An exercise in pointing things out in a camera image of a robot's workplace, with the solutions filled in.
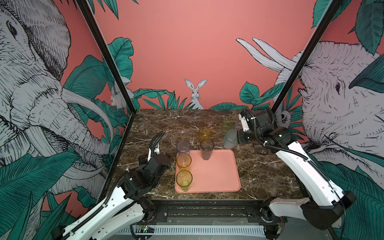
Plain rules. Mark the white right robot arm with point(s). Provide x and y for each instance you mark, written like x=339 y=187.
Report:
x=327 y=202

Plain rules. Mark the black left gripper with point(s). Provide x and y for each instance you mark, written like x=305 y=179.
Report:
x=143 y=162

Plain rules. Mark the pink tray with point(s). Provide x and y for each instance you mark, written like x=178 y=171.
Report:
x=218 y=174

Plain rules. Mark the short yellow glass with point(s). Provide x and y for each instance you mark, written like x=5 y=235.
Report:
x=205 y=133

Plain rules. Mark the clear blue tall glass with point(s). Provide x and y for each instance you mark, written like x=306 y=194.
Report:
x=183 y=147

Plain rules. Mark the black corner post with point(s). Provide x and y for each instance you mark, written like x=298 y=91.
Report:
x=85 y=9
x=325 y=20

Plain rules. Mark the black front rail base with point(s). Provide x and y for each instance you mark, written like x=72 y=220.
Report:
x=223 y=213

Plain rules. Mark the dark smoky glass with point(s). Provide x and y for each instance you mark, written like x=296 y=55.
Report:
x=207 y=147

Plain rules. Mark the black left corner post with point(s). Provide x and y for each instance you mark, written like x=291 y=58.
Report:
x=85 y=9

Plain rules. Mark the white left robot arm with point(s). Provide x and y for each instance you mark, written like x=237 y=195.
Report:
x=126 y=204

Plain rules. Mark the frosted teal glass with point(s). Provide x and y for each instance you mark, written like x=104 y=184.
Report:
x=230 y=139

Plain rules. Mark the white perforated strip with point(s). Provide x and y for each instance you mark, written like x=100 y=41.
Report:
x=178 y=230

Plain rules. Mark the black right corner post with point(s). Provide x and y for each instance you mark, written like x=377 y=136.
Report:
x=325 y=20

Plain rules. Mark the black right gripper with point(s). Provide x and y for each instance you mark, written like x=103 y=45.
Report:
x=240 y=134

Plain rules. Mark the green glass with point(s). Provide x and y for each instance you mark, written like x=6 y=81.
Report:
x=227 y=124
x=184 y=179

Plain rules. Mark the tall yellow glass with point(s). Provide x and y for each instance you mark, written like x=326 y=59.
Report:
x=184 y=162

